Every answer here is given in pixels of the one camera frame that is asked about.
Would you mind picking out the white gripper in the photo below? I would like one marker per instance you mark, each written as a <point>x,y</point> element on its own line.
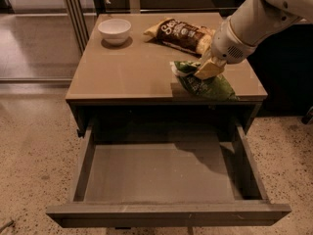
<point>227,45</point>

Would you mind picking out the green jalapeno chip bag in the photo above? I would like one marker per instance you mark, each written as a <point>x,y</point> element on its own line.
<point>216,88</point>

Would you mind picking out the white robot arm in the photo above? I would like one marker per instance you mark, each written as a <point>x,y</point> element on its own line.
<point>240,34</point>

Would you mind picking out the brown chip bag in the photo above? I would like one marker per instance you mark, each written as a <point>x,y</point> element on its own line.
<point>190,38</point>

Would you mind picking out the grey drawer cabinet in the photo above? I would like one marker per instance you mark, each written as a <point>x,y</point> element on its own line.
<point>136,72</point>

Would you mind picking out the open grey top drawer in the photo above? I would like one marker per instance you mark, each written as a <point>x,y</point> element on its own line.
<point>168,175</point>

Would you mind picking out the white ceramic bowl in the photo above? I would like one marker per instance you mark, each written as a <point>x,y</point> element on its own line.
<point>115,31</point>

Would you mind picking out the metal railing frame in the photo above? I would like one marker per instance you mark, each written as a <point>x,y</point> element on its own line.
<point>78,13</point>

